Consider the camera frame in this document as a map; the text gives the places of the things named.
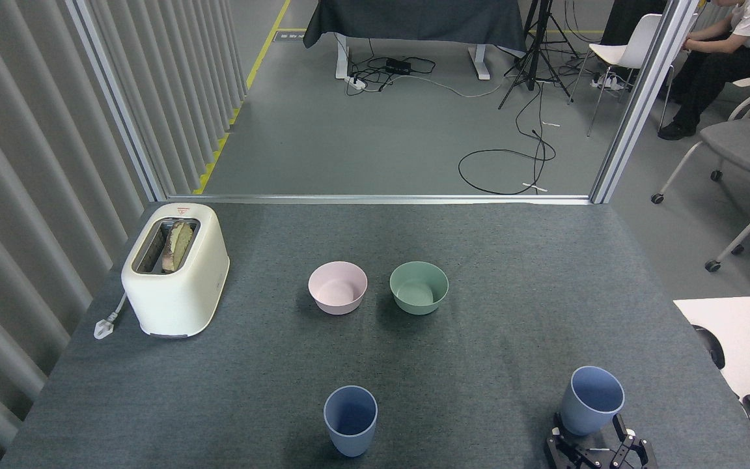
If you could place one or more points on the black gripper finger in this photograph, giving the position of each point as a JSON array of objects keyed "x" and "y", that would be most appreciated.
[
  {"x": 619, "y": 430},
  {"x": 560, "y": 449}
]

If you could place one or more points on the blue cup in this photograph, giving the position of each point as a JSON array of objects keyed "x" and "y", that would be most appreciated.
[
  {"x": 352, "y": 440},
  {"x": 583, "y": 417}
]

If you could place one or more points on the black computer mouse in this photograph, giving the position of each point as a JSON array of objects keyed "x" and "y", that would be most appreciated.
[{"x": 713, "y": 348}]

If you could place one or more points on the green bowl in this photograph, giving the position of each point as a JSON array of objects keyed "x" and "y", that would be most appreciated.
[{"x": 418, "y": 294}]

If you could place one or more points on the grey wheeled chair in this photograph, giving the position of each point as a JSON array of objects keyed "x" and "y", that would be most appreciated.
[
  {"x": 749, "y": 228},
  {"x": 746, "y": 143}
]

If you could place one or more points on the pink bowl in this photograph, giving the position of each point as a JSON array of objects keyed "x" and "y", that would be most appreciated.
[{"x": 338, "y": 293}]

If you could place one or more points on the white power strip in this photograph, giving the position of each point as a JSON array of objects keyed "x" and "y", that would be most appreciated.
[
  {"x": 356, "y": 82},
  {"x": 607, "y": 81}
]

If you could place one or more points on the person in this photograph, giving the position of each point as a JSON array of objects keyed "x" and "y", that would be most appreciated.
[{"x": 726, "y": 65}]

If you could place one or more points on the black tripod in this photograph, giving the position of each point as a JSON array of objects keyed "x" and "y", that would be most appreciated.
[{"x": 532, "y": 52}]

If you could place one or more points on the white plastic chair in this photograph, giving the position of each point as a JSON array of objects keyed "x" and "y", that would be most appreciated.
[{"x": 635, "y": 42}]

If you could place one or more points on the white table leg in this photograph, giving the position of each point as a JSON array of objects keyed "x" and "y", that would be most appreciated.
[
  {"x": 478, "y": 64},
  {"x": 342, "y": 58}
]

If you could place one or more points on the cream white toaster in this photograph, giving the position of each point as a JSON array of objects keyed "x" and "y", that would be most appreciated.
[{"x": 176, "y": 293}]

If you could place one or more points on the black power adapter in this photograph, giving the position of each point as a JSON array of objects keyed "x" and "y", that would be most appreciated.
[{"x": 398, "y": 66}]

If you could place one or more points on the toasted bread slice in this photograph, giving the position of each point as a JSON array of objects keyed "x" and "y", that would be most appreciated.
[{"x": 176, "y": 246}]

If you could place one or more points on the dark grey tablecloth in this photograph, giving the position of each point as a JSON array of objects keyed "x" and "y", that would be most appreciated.
[{"x": 414, "y": 23}]

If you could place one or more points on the white toaster power plug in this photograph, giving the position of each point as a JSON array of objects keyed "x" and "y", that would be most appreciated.
[{"x": 105, "y": 327}]

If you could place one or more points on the silver frame crossbar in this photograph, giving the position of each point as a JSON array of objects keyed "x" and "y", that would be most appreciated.
[{"x": 375, "y": 198}]

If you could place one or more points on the silver frame post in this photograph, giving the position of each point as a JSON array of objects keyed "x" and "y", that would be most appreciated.
[
  {"x": 642, "y": 98},
  {"x": 118, "y": 104}
]

